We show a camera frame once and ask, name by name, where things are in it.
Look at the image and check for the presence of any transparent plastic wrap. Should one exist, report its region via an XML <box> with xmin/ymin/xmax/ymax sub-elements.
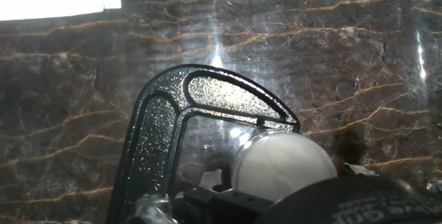
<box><xmin>126</xmin><ymin>193</ymin><xmax>179</xmax><ymax>224</ymax></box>
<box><xmin>426</xmin><ymin>178</ymin><xmax>442</xmax><ymax>194</ymax></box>

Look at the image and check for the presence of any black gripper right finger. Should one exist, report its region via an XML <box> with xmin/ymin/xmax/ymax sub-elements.
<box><xmin>343</xmin><ymin>162</ymin><xmax>378</xmax><ymax>177</ymax></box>

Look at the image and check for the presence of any dark brown marble pattern mat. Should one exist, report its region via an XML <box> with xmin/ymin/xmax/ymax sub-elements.
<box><xmin>0</xmin><ymin>0</ymin><xmax>442</xmax><ymax>224</ymax></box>

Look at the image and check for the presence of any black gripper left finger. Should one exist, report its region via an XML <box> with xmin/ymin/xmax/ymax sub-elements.
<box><xmin>172</xmin><ymin>168</ymin><xmax>274</xmax><ymax>224</ymax></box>

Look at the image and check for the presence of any black C-clamp with steel screw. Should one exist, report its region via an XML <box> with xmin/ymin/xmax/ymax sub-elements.
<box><xmin>105</xmin><ymin>64</ymin><xmax>300</xmax><ymax>224</ymax></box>

